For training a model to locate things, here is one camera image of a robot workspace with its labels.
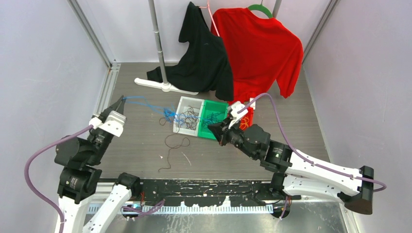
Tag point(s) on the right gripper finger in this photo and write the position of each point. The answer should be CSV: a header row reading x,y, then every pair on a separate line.
x,y
218,133
218,126

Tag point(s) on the white clothes rack stand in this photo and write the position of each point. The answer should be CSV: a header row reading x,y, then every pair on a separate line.
x,y
166,86

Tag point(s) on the red sweatshirt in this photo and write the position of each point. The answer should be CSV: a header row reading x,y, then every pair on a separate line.
x,y
261,51

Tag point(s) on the black t-shirt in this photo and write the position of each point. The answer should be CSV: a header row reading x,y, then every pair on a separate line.
x,y
205,65

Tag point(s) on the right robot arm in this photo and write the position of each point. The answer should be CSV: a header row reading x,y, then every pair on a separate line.
x,y
298,174

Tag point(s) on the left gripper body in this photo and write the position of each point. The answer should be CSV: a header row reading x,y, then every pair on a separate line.
x,y
103,111

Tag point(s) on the green hanger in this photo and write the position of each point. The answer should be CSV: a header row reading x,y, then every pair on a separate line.
x,y
261,8

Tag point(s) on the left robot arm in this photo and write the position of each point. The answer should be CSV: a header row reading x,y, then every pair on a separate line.
x,y
79,154

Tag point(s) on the green plastic bin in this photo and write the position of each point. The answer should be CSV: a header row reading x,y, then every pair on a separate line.
x,y
212,112

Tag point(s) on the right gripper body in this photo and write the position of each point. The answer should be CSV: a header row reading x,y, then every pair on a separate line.
x,y
234,135

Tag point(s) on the white plastic bin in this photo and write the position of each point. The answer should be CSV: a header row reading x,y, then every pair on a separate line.
x,y
187,116

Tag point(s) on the pink hanger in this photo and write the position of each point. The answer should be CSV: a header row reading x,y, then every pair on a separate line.
x,y
211,16

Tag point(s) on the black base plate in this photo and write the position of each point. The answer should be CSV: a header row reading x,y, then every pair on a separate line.
x,y
206,193

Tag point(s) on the red plastic bin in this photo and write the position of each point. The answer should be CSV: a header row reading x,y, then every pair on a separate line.
x,y
247,120

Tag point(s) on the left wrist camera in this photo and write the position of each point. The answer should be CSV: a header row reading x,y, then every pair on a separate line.
x,y
113,124

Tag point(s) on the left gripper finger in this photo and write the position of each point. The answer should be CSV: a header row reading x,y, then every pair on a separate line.
x,y
120,106
113,106

